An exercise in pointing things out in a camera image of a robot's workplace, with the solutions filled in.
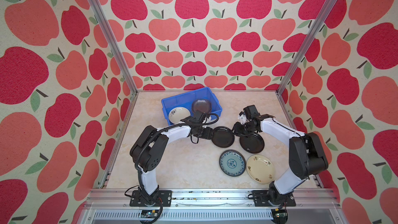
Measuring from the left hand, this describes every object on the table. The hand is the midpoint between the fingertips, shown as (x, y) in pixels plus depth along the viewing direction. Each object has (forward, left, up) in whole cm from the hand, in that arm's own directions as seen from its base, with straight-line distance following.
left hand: (213, 136), depth 91 cm
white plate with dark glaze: (+21, +24, -5) cm, 32 cm away
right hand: (+2, -14, +1) cm, 14 cm away
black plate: (0, -6, -2) cm, 7 cm away
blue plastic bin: (+30, +18, 0) cm, 34 cm away
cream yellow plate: (-18, -25, -4) cm, 31 cm away
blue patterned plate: (-14, -10, -5) cm, 18 cm away
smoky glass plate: (+27, +6, -2) cm, 28 cm away
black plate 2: (-4, -25, -4) cm, 25 cm away
